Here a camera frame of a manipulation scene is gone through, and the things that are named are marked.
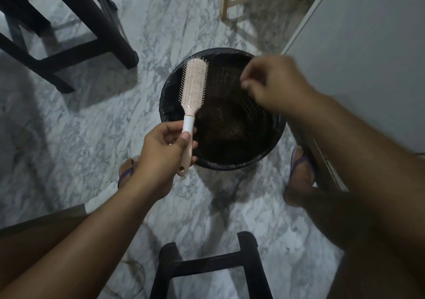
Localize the thin cable loop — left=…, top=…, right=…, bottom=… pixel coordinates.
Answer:
left=99, top=259, right=147, bottom=299

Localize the person's left hand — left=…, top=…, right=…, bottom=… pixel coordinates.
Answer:
left=131, top=120, right=199, bottom=200

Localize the black waste bin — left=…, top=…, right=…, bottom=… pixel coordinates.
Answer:
left=159, top=47, right=287, bottom=171

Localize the white cabinet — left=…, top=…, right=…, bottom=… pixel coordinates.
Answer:
left=281, top=0, right=425, bottom=193

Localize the tall black stool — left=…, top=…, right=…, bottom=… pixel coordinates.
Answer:
left=0, top=0, right=139, bottom=94

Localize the black plastic stool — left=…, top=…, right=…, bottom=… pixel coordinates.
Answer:
left=149, top=231, right=274, bottom=299

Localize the person's right hand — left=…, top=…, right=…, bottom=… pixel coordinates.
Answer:
left=240, top=55, right=320, bottom=117

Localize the person's left forearm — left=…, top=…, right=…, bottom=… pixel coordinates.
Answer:
left=0, top=179, right=166, bottom=299

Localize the pink hairbrush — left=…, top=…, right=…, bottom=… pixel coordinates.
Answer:
left=177, top=56, right=209, bottom=176

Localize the person's right forearm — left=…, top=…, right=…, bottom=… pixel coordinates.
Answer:
left=294, top=93, right=425, bottom=299

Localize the purple flip-flop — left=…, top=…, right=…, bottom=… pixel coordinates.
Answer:
left=118, top=156, right=140, bottom=190
left=289, top=145, right=316, bottom=190

